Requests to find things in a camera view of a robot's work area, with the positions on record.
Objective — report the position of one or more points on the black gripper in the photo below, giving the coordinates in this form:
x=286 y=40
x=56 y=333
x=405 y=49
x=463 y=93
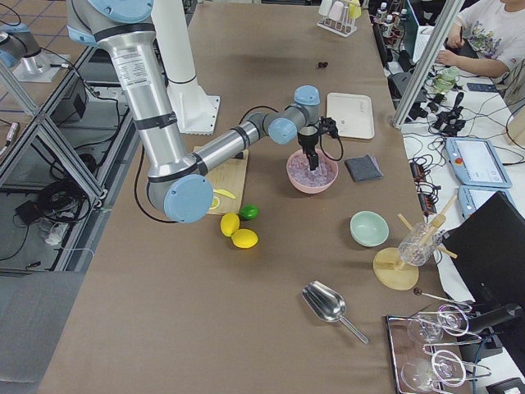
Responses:
x=307 y=144

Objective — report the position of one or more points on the pink bowl of ice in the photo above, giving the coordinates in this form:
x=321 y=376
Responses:
x=311 y=182

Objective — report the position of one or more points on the steel ice scoop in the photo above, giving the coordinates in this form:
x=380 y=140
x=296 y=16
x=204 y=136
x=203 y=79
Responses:
x=329 y=306

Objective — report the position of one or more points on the grey folded cloth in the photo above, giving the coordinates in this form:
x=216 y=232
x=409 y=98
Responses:
x=364 y=168

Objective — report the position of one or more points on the cream rabbit tray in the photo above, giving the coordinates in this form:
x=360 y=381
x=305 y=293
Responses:
x=352 y=114

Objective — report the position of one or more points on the wooden cutting board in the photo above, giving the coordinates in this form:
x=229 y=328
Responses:
x=230 y=176

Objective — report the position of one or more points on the green lime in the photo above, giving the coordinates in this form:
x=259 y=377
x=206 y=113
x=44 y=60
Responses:
x=249 y=212

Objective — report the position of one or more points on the light green bowl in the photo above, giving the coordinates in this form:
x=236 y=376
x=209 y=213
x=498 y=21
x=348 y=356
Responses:
x=368 y=228

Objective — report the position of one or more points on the yellow plastic knife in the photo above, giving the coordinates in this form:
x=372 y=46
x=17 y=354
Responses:
x=225 y=193

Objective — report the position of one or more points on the yellow lemon near board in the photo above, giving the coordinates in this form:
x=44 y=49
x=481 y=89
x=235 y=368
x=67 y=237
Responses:
x=229 y=224

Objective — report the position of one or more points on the lower lemon slice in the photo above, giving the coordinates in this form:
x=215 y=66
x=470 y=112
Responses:
x=215 y=203

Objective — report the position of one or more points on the yellow lemon outer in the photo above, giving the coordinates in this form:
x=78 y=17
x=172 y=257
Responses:
x=244 y=238

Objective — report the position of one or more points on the white bottle rack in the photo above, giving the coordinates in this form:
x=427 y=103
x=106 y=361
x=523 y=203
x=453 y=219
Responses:
x=339 y=16

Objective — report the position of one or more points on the clear glass on rack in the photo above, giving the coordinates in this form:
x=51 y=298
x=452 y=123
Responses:
x=413 y=251

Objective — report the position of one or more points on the round wooden rack base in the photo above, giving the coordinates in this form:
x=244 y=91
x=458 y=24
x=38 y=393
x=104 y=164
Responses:
x=392 y=272

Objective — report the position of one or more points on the blue teach pendant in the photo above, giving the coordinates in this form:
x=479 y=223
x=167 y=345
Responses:
x=475 y=163

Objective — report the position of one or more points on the black monitor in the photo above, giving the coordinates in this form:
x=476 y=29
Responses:
x=490 y=252

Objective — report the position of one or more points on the person in white shirt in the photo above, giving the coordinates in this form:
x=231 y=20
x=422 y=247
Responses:
x=486 y=39

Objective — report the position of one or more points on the wine glass tray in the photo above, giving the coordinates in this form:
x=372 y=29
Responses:
x=424 y=350

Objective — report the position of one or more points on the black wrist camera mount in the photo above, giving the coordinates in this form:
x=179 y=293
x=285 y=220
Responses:
x=327 y=125

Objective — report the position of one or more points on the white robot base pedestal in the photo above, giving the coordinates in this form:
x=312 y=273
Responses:
x=195 y=110

